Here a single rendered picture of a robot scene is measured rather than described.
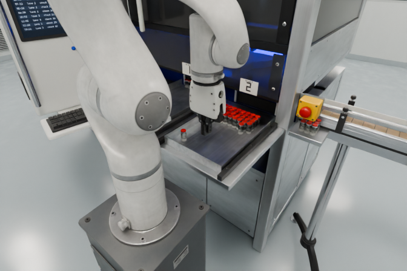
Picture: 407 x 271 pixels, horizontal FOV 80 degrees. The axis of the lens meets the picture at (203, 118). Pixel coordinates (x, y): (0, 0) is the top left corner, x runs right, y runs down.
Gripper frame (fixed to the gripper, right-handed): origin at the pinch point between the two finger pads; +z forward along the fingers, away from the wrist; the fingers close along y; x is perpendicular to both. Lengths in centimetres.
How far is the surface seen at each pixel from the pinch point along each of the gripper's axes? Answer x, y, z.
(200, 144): -7.9, 8.8, 15.2
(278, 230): -58, -15, 103
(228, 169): -1.6, -7.5, 13.4
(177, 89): -39, 51, 15
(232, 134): -21.1, 3.2, 15.1
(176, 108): -22.5, 35.7, 15.2
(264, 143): -23.9, -9.3, 15.4
